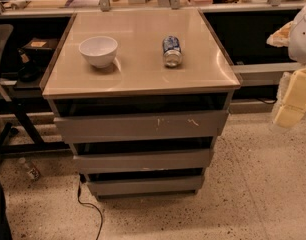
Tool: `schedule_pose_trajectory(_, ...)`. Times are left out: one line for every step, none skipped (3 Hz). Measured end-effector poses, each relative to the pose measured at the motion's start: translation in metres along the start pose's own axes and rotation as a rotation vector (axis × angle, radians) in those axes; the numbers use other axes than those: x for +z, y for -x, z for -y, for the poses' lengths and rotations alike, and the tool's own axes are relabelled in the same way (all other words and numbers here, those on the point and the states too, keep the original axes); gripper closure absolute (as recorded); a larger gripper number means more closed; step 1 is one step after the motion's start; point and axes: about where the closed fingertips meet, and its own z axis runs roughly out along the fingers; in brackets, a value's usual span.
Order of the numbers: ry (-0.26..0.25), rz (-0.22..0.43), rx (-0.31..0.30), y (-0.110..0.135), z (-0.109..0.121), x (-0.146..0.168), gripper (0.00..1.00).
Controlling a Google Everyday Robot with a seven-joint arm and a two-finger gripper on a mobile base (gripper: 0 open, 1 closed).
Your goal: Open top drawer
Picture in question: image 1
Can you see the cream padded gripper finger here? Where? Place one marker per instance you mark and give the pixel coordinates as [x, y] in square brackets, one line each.
[290, 106]

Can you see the grey top drawer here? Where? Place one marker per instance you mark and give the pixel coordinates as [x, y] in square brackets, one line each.
[148, 126]

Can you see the grey drawer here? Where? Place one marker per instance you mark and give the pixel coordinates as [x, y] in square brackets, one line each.
[131, 187]
[143, 161]
[148, 126]

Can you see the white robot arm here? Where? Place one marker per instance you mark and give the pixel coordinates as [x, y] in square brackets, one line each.
[297, 44]

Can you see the grey middle drawer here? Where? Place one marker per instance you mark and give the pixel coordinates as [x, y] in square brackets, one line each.
[143, 161]

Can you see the grey drawer cabinet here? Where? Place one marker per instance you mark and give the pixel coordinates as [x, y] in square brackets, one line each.
[138, 82]

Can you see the grey bottom drawer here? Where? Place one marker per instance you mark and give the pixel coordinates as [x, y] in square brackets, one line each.
[131, 187]

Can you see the cream padded finger upper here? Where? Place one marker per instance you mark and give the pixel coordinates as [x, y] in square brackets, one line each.
[281, 37]

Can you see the blue soda can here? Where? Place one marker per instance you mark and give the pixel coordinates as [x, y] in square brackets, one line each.
[172, 54]

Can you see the white bowl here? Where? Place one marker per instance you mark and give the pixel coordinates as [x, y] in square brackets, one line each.
[99, 51]

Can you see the black box with label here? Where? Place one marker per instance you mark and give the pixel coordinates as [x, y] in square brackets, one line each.
[41, 45]

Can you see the clear plastic bottle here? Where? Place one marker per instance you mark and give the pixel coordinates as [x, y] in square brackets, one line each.
[30, 168]

